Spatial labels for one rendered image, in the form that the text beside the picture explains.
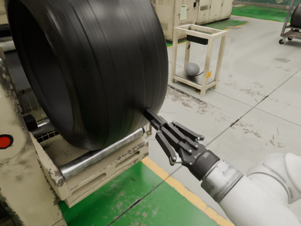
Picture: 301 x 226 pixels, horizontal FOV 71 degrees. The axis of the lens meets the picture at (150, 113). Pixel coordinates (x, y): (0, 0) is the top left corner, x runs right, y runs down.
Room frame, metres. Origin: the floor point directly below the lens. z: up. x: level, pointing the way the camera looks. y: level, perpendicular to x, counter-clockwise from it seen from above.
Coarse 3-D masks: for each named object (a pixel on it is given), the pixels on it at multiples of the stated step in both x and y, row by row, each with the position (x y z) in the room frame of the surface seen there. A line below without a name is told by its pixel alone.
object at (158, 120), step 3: (147, 111) 0.51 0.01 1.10; (150, 111) 0.51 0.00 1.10; (147, 114) 0.51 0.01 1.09; (150, 114) 0.50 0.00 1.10; (153, 114) 0.50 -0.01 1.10; (147, 117) 0.51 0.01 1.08; (150, 117) 0.50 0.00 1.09; (153, 117) 0.49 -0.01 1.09; (156, 117) 0.48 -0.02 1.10; (150, 120) 0.50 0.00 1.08; (156, 120) 0.48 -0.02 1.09; (159, 120) 0.48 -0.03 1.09; (159, 123) 0.47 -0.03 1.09; (162, 123) 0.47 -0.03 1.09
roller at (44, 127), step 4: (48, 120) 0.71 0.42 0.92; (40, 124) 0.68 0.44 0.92; (44, 124) 0.69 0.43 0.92; (48, 124) 0.69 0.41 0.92; (40, 128) 0.67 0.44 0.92; (44, 128) 0.67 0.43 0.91; (48, 128) 0.68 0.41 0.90; (52, 128) 0.69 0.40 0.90; (32, 132) 0.64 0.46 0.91; (36, 132) 0.65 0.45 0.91; (40, 132) 0.66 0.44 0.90; (44, 132) 0.67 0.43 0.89; (36, 136) 0.65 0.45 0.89
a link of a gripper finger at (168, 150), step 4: (156, 132) 0.44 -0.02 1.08; (160, 132) 0.44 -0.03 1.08; (160, 136) 0.42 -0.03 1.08; (160, 140) 0.42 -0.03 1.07; (164, 140) 0.41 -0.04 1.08; (160, 144) 0.42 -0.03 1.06; (164, 144) 0.40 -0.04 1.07; (168, 144) 0.40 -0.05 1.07; (164, 148) 0.40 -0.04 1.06; (168, 148) 0.39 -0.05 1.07; (172, 148) 0.39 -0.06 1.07; (168, 152) 0.38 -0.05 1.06; (172, 152) 0.38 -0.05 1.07; (168, 156) 0.38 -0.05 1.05; (172, 156) 0.37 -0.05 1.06; (172, 160) 0.36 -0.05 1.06; (172, 164) 0.36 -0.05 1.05
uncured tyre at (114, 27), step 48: (48, 0) 0.49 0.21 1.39; (96, 0) 0.52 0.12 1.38; (144, 0) 0.60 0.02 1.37; (48, 48) 0.88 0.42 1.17; (96, 48) 0.45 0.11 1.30; (144, 48) 0.52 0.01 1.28; (48, 96) 0.77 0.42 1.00; (96, 96) 0.42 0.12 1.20; (144, 96) 0.50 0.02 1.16; (96, 144) 0.46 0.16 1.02
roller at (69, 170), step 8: (128, 136) 0.62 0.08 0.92; (136, 136) 0.63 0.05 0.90; (112, 144) 0.57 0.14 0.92; (120, 144) 0.58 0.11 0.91; (88, 152) 0.53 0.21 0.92; (96, 152) 0.53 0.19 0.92; (104, 152) 0.54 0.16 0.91; (80, 160) 0.49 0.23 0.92; (88, 160) 0.50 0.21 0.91; (96, 160) 0.51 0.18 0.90; (64, 168) 0.46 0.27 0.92; (72, 168) 0.46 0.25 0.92; (80, 168) 0.47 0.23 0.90; (64, 176) 0.44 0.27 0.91
